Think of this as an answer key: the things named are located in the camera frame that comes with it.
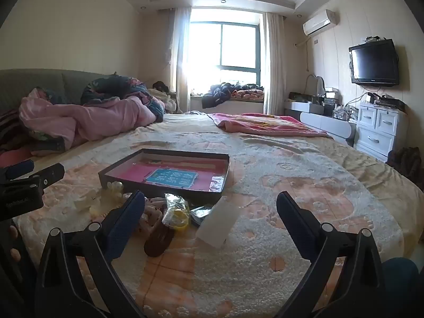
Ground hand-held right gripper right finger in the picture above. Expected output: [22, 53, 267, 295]
[276, 191, 387, 318]

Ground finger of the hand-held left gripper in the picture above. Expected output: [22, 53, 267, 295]
[0, 160, 35, 182]
[19, 163, 66, 193]

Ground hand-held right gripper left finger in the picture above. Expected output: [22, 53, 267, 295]
[35, 190, 147, 318]

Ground pink plush hair accessory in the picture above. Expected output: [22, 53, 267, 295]
[139, 197, 166, 236]

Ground brown hair claw clip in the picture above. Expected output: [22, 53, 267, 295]
[144, 218, 176, 258]

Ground clear bag with yellow item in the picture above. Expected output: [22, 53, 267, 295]
[162, 193, 191, 232]

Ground dark shallow cardboard box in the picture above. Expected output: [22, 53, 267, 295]
[98, 148, 231, 203]

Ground white plastic packet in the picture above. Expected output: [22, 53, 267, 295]
[195, 196, 241, 249]

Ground person's left hand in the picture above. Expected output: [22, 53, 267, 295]
[8, 225, 24, 262]

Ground dark striped cloth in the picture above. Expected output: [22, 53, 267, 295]
[0, 108, 32, 160]

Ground white hair accessory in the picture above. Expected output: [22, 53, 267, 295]
[74, 189, 101, 214]

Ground blue booklet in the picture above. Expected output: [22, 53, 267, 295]
[144, 168, 199, 189]

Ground pink quilt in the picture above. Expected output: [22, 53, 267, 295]
[19, 88, 156, 149]

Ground small dark foil packet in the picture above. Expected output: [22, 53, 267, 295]
[190, 205, 213, 228]

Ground green padded headboard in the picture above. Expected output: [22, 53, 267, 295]
[0, 69, 111, 113]

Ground dark floral quilt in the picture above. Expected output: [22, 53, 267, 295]
[80, 76, 165, 122]

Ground pink printed blanket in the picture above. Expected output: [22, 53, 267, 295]
[208, 113, 333, 139]

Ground white dressing table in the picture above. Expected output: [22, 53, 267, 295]
[284, 101, 357, 146]

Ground person's blue trouser leg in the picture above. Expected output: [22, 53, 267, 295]
[381, 257, 420, 318]

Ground dark brown bag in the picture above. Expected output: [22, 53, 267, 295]
[386, 147, 424, 188]

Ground white drawer cabinet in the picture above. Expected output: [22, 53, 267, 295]
[354, 101, 409, 163]

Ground table mirror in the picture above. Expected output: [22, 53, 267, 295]
[305, 74, 327, 97]

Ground dark jacket on windowsill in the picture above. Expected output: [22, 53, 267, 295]
[201, 82, 239, 108]

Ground black set-top box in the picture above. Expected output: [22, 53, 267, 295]
[368, 93, 405, 111]

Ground sheer white curtain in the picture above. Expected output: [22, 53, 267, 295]
[167, 7, 193, 113]
[263, 12, 285, 116]

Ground window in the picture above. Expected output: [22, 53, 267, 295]
[189, 7, 266, 90]

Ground white air conditioner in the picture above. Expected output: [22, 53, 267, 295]
[302, 9, 339, 36]

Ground black wall television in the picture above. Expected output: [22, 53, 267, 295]
[348, 39, 400, 87]

